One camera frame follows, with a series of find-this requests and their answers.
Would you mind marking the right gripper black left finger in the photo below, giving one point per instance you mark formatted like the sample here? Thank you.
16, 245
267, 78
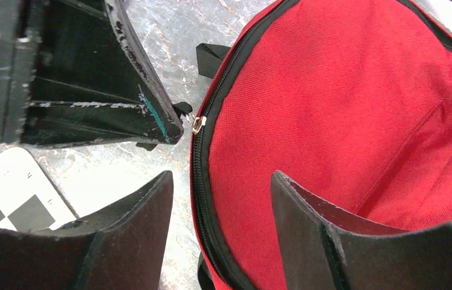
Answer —
120, 246

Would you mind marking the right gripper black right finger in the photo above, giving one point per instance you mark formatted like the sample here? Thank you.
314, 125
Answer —
325, 247

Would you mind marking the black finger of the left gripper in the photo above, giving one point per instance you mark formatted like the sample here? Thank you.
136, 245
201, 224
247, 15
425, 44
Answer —
74, 73

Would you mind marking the red backpack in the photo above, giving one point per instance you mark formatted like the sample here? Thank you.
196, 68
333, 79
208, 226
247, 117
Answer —
352, 100

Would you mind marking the black white chessboard mat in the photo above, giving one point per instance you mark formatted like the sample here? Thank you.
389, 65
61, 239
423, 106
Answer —
28, 200

